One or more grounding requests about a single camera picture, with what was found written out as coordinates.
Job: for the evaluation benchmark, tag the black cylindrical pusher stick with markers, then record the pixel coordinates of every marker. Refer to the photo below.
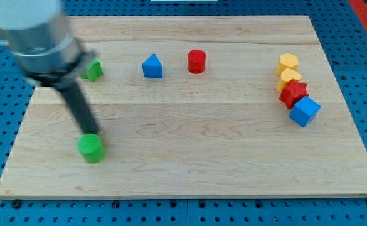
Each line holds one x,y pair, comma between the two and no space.
78,106

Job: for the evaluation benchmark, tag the green cylinder block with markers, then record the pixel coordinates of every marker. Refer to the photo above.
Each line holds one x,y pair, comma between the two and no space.
91,148

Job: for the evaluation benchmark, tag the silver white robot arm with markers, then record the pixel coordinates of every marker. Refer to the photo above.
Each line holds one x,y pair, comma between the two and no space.
41,39

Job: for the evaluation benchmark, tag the blue cube block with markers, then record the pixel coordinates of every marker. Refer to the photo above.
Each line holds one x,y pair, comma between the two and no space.
304,111

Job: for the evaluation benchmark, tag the green star block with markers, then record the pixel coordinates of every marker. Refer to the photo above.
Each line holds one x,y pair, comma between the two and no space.
93,71

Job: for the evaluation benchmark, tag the blue triangle block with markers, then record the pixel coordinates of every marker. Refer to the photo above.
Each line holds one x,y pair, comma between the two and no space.
152,67

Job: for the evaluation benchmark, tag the light wooden board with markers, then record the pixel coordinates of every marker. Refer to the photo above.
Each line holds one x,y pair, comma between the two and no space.
220,134

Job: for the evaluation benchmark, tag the red cylinder block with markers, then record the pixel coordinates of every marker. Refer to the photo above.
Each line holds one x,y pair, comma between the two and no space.
196,61

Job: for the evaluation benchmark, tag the yellow heart block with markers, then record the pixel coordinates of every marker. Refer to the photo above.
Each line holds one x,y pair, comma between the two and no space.
286,76

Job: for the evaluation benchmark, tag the yellow hexagon block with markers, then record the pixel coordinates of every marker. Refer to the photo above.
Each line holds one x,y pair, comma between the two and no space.
286,61

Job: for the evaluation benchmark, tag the red star block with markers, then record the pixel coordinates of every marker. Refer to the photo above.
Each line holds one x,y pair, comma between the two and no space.
292,93

